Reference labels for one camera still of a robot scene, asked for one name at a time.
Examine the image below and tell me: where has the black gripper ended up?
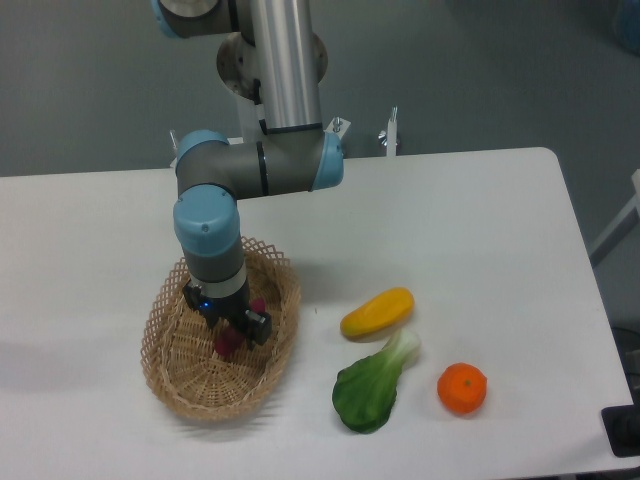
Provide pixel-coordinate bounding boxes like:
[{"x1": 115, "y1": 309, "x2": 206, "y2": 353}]
[{"x1": 182, "y1": 282, "x2": 272, "y2": 350}]

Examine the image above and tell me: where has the purple sweet potato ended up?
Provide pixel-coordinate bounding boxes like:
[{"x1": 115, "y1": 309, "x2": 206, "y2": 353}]
[{"x1": 214, "y1": 297, "x2": 266, "y2": 358}]

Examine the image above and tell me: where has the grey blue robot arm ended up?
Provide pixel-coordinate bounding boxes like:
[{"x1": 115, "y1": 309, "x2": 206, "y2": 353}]
[{"x1": 152, "y1": 1, "x2": 344, "y2": 347}]

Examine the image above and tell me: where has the woven wicker basket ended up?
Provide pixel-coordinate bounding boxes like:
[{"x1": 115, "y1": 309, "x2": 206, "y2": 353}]
[{"x1": 141, "y1": 238, "x2": 301, "y2": 421}]

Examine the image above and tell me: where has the yellow mango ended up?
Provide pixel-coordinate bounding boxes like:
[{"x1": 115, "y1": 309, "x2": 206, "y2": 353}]
[{"x1": 340, "y1": 287, "x2": 415, "y2": 339}]

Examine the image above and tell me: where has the green bok choy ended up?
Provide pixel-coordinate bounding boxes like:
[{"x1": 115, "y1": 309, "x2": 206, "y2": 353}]
[{"x1": 331, "y1": 329, "x2": 421, "y2": 434}]

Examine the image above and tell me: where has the orange tangerine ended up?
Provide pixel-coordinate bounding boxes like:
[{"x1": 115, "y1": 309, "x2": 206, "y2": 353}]
[{"x1": 437, "y1": 363, "x2": 488, "y2": 415}]

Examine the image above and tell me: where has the black device at table edge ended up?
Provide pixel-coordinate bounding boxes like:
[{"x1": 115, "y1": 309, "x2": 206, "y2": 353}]
[{"x1": 601, "y1": 405, "x2": 639, "y2": 458}]

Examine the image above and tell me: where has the white frame at right edge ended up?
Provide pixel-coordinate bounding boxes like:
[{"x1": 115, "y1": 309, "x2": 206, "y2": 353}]
[{"x1": 588, "y1": 170, "x2": 639, "y2": 268}]

